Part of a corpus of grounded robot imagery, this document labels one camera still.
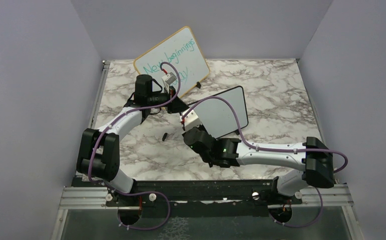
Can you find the black framed whiteboard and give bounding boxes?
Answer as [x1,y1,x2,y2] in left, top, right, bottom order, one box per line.
[193,85,249,138]

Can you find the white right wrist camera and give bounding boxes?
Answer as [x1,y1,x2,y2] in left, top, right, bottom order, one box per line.
[180,110,202,132]

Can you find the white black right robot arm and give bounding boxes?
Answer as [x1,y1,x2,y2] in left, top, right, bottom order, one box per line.
[183,127,334,204]

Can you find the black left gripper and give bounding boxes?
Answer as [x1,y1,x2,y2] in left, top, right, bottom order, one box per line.
[148,85,190,114]

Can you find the yellow framed whiteboard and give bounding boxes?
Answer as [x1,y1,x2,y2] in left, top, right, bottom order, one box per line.
[133,26,210,97]

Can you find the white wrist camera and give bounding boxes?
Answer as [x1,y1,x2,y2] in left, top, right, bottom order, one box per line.
[161,72,177,93]
[180,110,202,132]

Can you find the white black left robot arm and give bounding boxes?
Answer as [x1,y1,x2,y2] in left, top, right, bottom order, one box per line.
[76,72,188,206]

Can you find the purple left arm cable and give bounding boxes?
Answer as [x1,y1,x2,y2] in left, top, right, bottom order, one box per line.
[88,61,181,232]

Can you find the black aluminium front base frame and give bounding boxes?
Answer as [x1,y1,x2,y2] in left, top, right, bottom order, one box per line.
[59,178,354,219]

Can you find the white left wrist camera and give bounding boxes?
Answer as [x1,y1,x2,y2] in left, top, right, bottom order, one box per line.
[161,72,177,93]

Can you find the aluminium side rail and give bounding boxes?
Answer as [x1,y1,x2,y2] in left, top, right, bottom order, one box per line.
[86,60,111,130]

